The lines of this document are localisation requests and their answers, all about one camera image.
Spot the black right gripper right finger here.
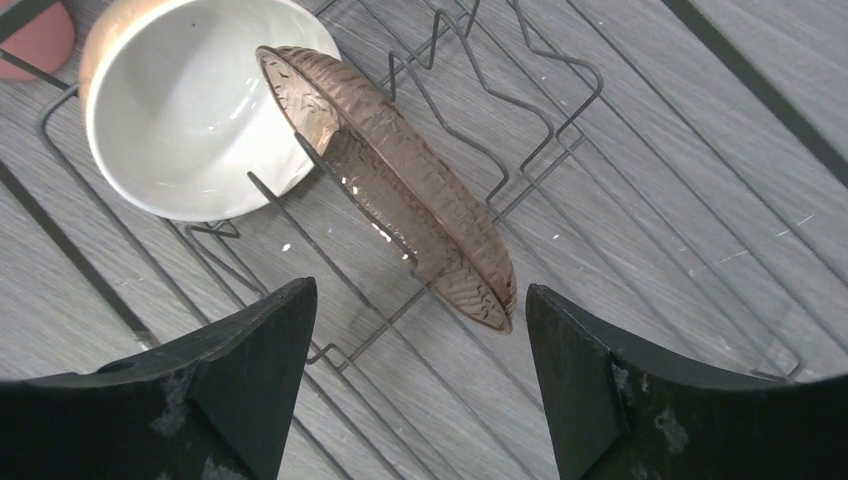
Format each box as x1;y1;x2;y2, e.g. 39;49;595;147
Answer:
525;284;847;479

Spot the beige ceramic bowl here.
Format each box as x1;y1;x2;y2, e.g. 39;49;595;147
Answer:
78;1;339;222

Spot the black wire dish rack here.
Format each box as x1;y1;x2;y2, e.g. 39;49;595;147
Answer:
0;0;848;480

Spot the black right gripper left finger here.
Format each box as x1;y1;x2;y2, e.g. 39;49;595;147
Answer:
1;277;317;479

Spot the plain pink mug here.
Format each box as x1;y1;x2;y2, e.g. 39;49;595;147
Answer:
1;1;75;74

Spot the brown glass bowl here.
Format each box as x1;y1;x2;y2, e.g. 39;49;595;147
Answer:
255;46;517;334

